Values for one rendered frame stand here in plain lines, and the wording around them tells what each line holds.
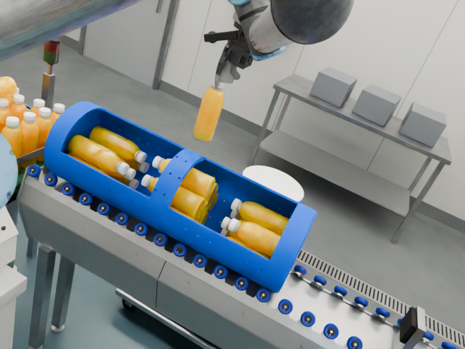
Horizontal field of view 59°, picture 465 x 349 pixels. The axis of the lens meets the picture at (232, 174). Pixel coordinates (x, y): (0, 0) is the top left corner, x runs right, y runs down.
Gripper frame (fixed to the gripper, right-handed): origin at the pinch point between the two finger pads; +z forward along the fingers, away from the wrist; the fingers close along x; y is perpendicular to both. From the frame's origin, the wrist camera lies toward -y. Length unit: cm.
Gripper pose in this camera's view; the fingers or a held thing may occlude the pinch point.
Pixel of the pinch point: (218, 82)
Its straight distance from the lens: 137.4
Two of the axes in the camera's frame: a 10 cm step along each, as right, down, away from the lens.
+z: -3.4, 7.9, 5.1
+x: 3.7, -3.9, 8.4
